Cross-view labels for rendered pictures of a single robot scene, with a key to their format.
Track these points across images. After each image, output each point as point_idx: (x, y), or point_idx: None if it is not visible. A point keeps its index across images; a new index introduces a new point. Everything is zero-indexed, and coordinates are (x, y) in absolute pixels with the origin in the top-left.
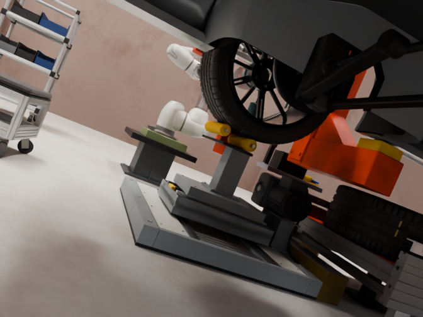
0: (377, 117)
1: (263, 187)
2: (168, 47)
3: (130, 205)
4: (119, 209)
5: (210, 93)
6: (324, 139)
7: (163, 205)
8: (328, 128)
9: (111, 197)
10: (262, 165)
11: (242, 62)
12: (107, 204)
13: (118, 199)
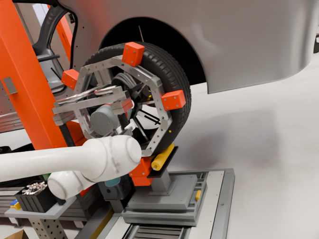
0: None
1: (127, 179)
2: (132, 151)
3: (229, 201)
4: (234, 213)
5: (183, 125)
6: (82, 136)
7: (203, 203)
8: (78, 128)
9: (237, 235)
10: (67, 206)
11: (147, 100)
12: (243, 215)
13: (230, 234)
